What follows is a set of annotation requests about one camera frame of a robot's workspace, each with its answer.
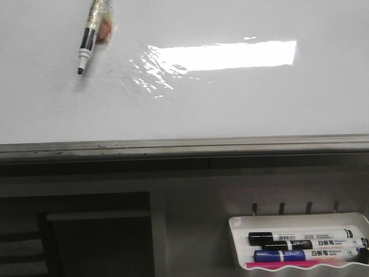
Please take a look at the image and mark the black capped marker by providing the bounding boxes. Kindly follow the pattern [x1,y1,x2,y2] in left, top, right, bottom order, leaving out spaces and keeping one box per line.
[262,237,368,250]
[248,229,356,246]

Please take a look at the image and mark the black object in tray corner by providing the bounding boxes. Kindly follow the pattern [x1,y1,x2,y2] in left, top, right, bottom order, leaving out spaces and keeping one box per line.
[354,248,369,265]

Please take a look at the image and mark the blue capped marker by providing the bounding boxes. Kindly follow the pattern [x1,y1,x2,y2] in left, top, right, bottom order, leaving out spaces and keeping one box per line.
[254,247,361,263]

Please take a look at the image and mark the black capped marker middle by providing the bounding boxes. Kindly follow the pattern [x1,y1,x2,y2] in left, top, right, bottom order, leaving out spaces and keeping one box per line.
[262,237,368,250]

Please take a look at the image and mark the white whiteboard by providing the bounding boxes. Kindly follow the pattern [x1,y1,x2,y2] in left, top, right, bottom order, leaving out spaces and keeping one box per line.
[1,1,368,162]

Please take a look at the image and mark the black whiteboard marker with tape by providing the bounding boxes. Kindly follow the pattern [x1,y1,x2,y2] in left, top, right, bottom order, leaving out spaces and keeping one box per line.
[77,0,114,75]

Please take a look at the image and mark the metal hook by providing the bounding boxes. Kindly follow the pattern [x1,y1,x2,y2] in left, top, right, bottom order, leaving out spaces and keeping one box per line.
[332,201,340,214]
[251,203,258,216]
[306,201,312,214]
[278,202,285,215]

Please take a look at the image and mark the dark cabinet panel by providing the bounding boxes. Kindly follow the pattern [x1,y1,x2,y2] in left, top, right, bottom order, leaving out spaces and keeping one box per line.
[38,209,155,276]

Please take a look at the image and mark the white plastic marker tray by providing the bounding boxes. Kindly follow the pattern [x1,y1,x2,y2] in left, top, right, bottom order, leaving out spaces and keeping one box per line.
[229,212,368,276]

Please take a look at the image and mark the black capped marker top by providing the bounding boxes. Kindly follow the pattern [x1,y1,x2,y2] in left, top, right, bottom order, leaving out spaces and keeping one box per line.
[248,229,356,246]

